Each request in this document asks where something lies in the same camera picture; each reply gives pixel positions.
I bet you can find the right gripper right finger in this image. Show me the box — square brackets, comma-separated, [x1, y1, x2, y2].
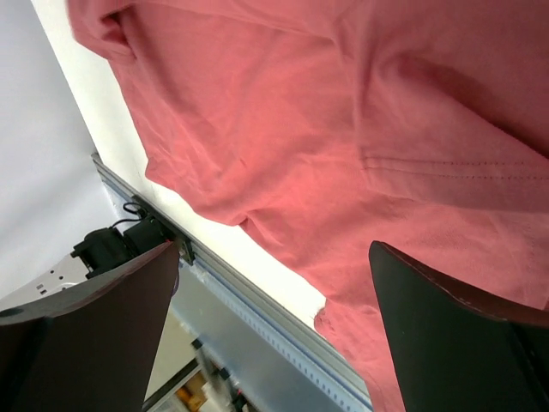
[369, 241, 548, 411]

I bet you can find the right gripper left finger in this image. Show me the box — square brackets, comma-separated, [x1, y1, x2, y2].
[1, 242, 178, 411]

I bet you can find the red t shirt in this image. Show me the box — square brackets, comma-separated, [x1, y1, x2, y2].
[67, 1, 548, 411]

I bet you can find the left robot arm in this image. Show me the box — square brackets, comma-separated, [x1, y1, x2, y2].
[1, 216, 173, 310]

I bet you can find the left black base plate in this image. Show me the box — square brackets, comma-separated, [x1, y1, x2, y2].
[131, 195, 195, 265]

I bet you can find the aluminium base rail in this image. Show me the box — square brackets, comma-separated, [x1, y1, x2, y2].
[92, 154, 371, 411]

